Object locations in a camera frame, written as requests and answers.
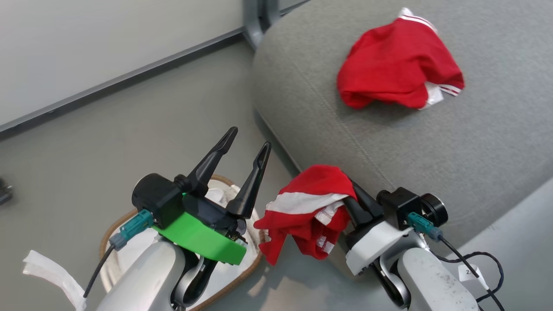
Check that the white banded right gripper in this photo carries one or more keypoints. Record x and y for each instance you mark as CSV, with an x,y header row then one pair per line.
x,y
376,242

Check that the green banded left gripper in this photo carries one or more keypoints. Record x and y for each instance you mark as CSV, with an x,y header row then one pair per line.
x,y
198,237

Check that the red garment wide white band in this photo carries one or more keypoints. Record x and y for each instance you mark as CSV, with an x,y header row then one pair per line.
x,y
315,181

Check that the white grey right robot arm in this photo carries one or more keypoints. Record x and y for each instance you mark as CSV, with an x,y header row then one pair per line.
x,y
432,280

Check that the grey fabric sofa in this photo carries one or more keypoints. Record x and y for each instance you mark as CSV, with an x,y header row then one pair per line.
x,y
432,147

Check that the small black floor object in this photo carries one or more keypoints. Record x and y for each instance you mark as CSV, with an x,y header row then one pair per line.
x,y
5,192

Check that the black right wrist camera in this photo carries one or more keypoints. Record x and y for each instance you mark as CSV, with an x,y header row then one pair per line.
x,y
404,205

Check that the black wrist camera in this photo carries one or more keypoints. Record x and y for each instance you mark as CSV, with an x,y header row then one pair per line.
x,y
404,205
157,198

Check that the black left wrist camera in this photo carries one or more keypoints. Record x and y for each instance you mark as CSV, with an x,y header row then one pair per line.
x,y
157,198

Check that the grey metal partition frame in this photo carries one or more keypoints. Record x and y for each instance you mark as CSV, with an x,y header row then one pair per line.
x,y
252,17

